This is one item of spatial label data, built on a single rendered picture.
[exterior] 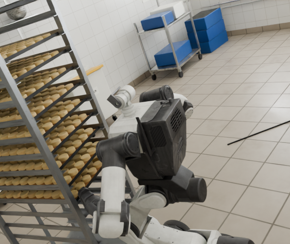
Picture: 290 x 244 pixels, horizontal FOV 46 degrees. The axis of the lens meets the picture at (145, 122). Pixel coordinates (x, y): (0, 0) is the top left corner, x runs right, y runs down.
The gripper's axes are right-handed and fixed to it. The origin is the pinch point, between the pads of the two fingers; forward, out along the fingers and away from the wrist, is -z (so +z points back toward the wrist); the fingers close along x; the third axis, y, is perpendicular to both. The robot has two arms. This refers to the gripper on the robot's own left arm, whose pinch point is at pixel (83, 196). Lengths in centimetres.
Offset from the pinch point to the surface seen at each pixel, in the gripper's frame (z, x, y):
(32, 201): -23.1, 0.7, 18.9
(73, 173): -6.5, 10.1, -2.3
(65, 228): -12.2, -17.4, 12.7
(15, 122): -7.7, 45.9, 10.1
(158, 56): -284, -42, -267
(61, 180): 3.1, 15.0, 6.3
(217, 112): -111, -78, -198
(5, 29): -49, 81, -14
